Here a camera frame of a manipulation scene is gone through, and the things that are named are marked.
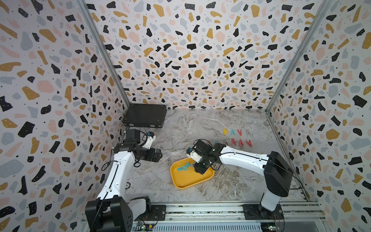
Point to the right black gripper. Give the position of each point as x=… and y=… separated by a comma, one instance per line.
x=197, y=169

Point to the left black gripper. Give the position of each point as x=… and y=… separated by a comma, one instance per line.
x=156, y=156

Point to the yellow plastic storage box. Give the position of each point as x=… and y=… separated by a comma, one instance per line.
x=189, y=178

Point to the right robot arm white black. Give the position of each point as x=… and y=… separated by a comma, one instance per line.
x=279, y=177

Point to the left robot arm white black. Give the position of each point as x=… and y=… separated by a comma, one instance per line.
x=110, y=212

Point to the black flat case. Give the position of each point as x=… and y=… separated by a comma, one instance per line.
x=145, y=115

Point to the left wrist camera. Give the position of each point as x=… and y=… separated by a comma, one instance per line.
x=150, y=138

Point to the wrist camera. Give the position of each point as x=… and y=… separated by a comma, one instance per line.
x=191, y=153
x=150, y=138

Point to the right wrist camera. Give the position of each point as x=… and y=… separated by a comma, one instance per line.
x=191, y=153

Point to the left frame post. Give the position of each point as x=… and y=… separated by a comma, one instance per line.
x=82, y=6

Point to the frame post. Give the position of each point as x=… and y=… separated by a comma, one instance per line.
x=302, y=48
x=82, y=6

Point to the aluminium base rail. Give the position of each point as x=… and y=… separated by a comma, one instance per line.
x=232, y=217

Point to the right frame post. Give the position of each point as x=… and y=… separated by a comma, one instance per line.
x=302, y=48

